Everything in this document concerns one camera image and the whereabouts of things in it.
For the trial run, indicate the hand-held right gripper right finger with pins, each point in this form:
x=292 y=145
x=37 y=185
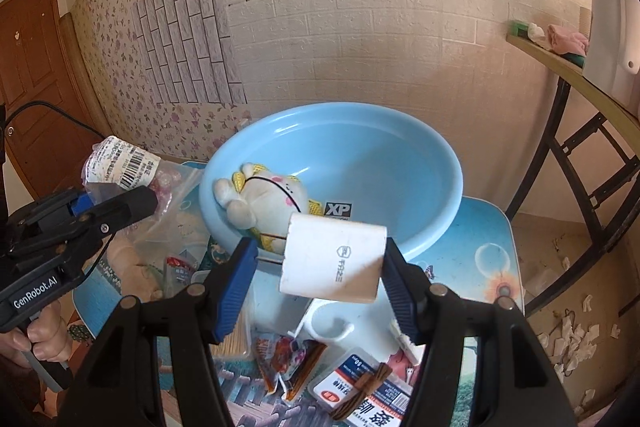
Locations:
x=400 y=294

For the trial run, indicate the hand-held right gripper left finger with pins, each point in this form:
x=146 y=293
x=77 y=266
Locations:
x=232 y=294

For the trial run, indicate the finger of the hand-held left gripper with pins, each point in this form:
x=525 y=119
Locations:
x=130 y=204
x=80 y=204

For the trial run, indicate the clear plastic bag of beads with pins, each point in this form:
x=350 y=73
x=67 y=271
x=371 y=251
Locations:
x=125 y=167

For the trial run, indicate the beige plush toy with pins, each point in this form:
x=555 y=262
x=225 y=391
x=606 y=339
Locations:
x=127 y=264

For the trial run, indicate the white cylinder roll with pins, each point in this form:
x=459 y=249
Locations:
x=332 y=257

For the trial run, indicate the light blue plastic basin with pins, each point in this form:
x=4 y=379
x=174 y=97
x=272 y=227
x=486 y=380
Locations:
x=380 y=157

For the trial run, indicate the printed blue desktop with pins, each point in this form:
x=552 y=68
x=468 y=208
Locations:
x=475 y=247

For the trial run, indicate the person's left hand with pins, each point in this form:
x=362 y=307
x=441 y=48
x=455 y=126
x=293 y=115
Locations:
x=50 y=337

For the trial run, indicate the clear box of toothpicks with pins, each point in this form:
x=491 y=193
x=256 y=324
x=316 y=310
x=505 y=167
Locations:
x=240 y=337

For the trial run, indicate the small red packet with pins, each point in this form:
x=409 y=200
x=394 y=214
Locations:
x=180 y=269

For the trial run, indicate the white plastic hook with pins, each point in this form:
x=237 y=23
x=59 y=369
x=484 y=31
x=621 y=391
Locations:
x=325 y=322

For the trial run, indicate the orange snack packet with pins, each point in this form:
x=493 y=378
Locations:
x=287 y=359

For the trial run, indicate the white plush toy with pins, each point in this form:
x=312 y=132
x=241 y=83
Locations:
x=260 y=197

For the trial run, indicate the black printed card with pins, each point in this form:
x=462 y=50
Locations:
x=339 y=209

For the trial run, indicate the brown wooden door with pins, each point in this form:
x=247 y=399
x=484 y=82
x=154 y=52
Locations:
x=35 y=57

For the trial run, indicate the scattered paper scraps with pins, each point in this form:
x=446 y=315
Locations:
x=570 y=337

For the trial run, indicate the green sponge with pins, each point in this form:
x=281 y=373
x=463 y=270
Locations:
x=519 y=29

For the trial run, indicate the white crumpled cloth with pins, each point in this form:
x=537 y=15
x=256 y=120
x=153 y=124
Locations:
x=536 y=32

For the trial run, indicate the pink cloth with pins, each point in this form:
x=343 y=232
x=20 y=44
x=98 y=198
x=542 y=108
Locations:
x=565 y=39

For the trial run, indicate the black metal frame table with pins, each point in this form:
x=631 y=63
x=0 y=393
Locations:
x=565 y=117

